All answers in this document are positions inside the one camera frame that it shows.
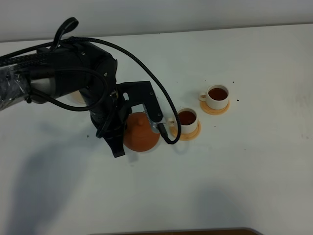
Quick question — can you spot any white teacup far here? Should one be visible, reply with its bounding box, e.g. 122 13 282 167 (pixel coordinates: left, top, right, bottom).
199 84 229 110

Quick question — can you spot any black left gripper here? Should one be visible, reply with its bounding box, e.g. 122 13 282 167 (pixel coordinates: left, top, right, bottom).
90 83 132 158

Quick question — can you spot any white teacup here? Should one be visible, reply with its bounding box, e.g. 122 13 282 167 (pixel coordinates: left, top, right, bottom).
199 84 229 110
167 108 198 136

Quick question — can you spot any black braided left cable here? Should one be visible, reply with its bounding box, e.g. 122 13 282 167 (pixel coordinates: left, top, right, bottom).
0 16 182 145

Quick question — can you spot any brown clay teapot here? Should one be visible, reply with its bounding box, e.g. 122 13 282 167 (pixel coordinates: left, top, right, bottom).
124 112 160 152

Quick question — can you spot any white teacup near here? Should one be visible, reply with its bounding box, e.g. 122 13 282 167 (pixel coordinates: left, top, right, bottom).
167 108 198 136

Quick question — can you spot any orange coaster far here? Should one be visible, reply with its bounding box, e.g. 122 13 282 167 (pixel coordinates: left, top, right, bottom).
200 101 230 116

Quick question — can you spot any orange coaster near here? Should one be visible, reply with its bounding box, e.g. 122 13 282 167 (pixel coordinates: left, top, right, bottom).
169 121 201 141

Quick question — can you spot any orange coaster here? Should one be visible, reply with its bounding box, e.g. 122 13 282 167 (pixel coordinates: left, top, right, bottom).
169 121 201 141
200 101 230 116

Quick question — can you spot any beige round teapot coaster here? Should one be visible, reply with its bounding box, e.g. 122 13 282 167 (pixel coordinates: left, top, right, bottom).
70 91 85 104

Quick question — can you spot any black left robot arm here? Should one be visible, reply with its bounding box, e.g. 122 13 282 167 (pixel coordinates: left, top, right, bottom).
0 38 131 157

